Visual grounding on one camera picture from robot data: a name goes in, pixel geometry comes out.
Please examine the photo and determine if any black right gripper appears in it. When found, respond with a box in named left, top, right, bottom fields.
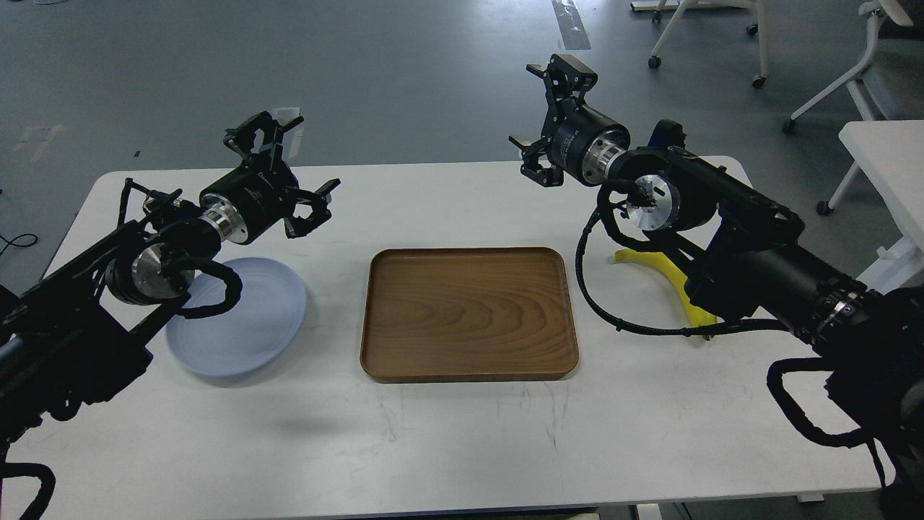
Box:
left=508, top=53, right=631, bottom=188

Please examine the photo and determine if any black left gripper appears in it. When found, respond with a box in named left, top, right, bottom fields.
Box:
left=199, top=111, right=342, bottom=243

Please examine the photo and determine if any light blue plate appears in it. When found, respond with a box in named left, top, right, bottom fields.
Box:
left=165, top=257, right=307, bottom=378

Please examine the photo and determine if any yellow banana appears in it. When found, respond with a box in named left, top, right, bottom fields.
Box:
left=613, top=249, right=718, bottom=328

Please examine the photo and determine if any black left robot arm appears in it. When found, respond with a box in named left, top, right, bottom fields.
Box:
left=1, top=111, right=340, bottom=455

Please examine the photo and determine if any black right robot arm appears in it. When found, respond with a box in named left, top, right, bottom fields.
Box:
left=510, top=55, right=923, bottom=519

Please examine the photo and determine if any brown wooden tray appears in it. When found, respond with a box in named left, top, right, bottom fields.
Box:
left=359, top=247, right=580, bottom=383

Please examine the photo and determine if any white rolling chair base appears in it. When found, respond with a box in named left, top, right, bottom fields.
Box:
left=628, top=1, right=771, bottom=92

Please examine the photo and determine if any white office chair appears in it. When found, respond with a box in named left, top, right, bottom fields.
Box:
left=783, top=1, right=922, bottom=133

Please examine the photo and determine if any white side table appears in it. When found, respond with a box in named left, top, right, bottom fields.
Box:
left=817, top=121, right=923, bottom=293

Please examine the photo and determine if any black cable on floor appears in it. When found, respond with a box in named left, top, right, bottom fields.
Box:
left=0, top=233, right=39, bottom=258

